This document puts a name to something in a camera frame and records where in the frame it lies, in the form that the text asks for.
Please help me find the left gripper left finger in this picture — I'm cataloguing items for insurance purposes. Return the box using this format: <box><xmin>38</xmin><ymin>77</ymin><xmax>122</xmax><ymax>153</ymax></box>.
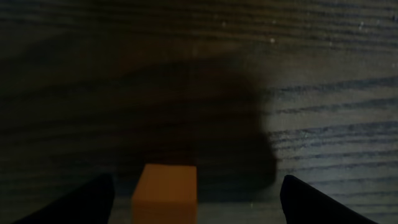
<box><xmin>12</xmin><ymin>173</ymin><xmax>116</xmax><ymax>224</ymax></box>

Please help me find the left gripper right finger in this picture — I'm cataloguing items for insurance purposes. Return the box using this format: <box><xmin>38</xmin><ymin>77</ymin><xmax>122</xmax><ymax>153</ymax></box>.
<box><xmin>279</xmin><ymin>174</ymin><xmax>381</xmax><ymax>224</ymax></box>

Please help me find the orange cube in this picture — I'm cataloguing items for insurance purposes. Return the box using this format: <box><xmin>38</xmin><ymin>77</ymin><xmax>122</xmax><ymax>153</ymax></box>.
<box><xmin>131</xmin><ymin>163</ymin><xmax>198</xmax><ymax>224</ymax></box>

